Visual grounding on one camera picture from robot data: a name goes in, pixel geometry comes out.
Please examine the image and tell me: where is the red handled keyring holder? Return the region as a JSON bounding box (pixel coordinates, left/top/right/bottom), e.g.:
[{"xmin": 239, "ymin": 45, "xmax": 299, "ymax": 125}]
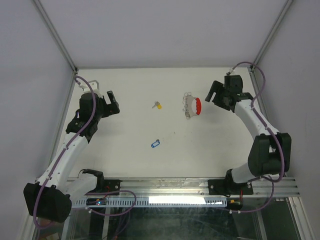
[{"xmin": 182, "ymin": 92, "xmax": 202, "ymax": 120}]

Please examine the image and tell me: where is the blue tag key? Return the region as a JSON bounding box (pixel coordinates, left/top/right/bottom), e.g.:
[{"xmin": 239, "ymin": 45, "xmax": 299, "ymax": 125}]
[{"xmin": 150, "ymin": 139, "xmax": 160, "ymax": 148}]

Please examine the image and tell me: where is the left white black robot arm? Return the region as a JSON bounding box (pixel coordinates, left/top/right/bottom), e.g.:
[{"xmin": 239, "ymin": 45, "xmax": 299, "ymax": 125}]
[{"xmin": 23, "ymin": 90, "xmax": 120, "ymax": 223}]

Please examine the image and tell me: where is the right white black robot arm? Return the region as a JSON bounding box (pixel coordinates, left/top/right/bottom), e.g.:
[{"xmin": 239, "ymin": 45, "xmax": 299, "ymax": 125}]
[{"xmin": 205, "ymin": 75, "xmax": 292, "ymax": 198}]

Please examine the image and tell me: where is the yellow tag silver key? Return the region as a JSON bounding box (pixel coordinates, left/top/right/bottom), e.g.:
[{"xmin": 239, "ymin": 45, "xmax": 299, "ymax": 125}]
[{"xmin": 152, "ymin": 101, "xmax": 162, "ymax": 110}]

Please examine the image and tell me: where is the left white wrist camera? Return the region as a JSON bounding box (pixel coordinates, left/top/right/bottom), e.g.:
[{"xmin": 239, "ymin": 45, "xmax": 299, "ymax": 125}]
[{"xmin": 79, "ymin": 80, "xmax": 102, "ymax": 97}]

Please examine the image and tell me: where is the white slotted cable duct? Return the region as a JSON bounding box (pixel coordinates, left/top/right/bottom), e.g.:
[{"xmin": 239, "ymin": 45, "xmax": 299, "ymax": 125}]
[{"xmin": 72, "ymin": 195, "xmax": 227, "ymax": 208}]

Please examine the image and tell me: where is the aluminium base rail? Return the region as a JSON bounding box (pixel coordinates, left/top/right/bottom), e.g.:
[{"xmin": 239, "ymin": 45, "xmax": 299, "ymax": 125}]
[{"xmin": 34, "ymin": 176, "xmax": 300, "ymax": 198}]

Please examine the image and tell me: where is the left aluminium frame post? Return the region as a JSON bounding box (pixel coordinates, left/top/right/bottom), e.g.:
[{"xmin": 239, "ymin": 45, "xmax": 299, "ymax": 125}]
[{"xmin": 31, "ymin": 0, "xmax": 78, "ymax": 73}]

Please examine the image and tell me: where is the aluminium frame post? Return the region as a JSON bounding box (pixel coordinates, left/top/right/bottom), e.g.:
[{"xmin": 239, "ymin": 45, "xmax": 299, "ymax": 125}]
[
  {"xmin": 253, "ymin": 0, "xmax": 295, "ymax": 65},
  {"xmin": 31, "ymin": 0, "xmax": 78, "ymax": 73}
]

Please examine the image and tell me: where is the right aluminium frame post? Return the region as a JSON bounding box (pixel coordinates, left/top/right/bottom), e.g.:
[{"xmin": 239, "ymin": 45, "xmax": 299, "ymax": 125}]
[{"xmin": 253, "ymin": 0, "xmax": 295, "ymax": 65}]

